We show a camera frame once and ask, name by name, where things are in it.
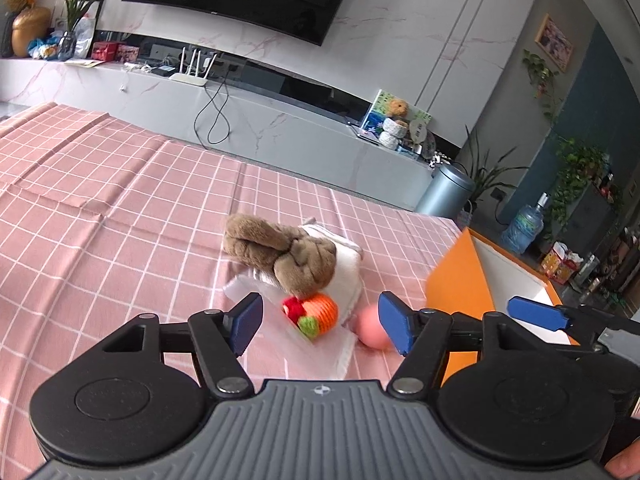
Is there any person's right hand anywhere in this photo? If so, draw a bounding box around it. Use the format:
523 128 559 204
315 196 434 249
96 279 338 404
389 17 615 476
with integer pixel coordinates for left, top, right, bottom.
605 440 640 480

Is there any metal trash can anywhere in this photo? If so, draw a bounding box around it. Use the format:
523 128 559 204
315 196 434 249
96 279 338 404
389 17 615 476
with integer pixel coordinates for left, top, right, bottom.
416 164 476 220

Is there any long-leaf floor plant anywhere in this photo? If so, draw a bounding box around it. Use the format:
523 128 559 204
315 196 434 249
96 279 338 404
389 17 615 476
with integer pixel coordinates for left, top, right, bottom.
462 125 528 211

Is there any gold vase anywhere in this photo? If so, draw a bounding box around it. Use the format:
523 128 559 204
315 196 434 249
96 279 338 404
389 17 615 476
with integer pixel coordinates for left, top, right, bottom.
5 0 52 58

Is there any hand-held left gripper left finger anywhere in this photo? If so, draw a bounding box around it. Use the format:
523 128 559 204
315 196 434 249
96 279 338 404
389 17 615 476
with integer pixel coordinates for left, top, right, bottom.
100 292 264 398

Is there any framed wall picture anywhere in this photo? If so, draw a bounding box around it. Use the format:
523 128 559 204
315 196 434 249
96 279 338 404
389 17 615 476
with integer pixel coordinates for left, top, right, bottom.
534 14 575 72

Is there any hanging vine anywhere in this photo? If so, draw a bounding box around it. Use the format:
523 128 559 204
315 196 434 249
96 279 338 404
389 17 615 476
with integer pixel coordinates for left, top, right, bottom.
522 50 563 121

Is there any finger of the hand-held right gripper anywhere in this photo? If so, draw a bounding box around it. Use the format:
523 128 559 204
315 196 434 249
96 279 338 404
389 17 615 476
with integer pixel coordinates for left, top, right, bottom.
507 296 628 332

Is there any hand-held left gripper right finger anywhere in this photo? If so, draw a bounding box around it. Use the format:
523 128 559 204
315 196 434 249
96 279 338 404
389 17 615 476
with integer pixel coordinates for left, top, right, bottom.
378 291 538 398

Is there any snack bag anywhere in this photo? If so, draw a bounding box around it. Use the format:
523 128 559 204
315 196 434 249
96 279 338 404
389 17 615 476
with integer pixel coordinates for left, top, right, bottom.
27 35 61 59

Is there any water bottle with pump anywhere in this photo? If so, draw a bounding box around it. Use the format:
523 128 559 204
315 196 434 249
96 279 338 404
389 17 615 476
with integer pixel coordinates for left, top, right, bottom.
501 192 548 255

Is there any orange cardboard box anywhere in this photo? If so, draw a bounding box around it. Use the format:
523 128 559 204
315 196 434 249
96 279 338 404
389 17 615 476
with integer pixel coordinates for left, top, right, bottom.
425 226 583 383

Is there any green picture book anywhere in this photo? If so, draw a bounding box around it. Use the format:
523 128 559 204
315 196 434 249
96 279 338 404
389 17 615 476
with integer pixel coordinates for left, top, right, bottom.
361 89 432 133

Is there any white router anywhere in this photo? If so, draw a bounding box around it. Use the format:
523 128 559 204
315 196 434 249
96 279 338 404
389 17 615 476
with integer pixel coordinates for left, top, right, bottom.
169 47 217 85

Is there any pink ball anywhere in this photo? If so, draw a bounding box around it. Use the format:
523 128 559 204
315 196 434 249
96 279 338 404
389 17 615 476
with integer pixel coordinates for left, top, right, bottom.
355 306 396 352

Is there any pink checked tablecloth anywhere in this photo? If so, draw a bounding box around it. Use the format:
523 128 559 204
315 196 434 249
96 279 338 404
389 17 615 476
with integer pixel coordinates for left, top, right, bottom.
0 101 468 461

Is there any clear plastic packet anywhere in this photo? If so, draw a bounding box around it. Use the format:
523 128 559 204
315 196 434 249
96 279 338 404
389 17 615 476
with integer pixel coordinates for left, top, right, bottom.
221 272 358 381

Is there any pothos plant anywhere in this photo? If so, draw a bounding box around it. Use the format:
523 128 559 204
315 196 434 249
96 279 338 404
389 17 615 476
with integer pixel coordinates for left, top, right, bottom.
542 137 608 241

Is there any black cable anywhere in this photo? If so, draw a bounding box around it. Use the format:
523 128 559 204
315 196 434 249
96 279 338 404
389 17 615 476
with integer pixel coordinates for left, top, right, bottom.
194 67 233 147

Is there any white bottle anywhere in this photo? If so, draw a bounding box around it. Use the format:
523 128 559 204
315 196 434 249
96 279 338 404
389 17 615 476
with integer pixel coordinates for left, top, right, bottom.
570 255 598 291

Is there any grey laptop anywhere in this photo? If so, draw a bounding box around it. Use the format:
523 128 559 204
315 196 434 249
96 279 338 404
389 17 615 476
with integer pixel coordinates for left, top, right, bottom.
346 119 381 143

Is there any dark grey cabinet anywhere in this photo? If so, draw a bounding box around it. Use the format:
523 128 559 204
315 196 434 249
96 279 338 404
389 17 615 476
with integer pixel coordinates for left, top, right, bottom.
565 180 626 271

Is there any green plant in glass vase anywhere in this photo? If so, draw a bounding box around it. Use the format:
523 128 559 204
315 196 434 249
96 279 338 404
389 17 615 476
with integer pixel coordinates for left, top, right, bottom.
54 0 121 61

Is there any orange crochet carrot toy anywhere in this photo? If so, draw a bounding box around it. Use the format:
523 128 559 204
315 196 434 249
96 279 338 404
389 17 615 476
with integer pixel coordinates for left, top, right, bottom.
281 292 342 343

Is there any brown plush bunny toy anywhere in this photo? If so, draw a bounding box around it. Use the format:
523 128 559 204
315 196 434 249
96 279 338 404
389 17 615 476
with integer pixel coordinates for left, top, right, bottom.
250 217 364 318

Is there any white marble television cabinet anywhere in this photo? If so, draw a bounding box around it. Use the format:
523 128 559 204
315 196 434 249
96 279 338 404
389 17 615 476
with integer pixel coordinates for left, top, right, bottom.
0 35 436 211

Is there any orange gift bag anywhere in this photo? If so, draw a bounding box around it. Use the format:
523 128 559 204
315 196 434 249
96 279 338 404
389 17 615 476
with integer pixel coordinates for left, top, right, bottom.
540 241 583 285

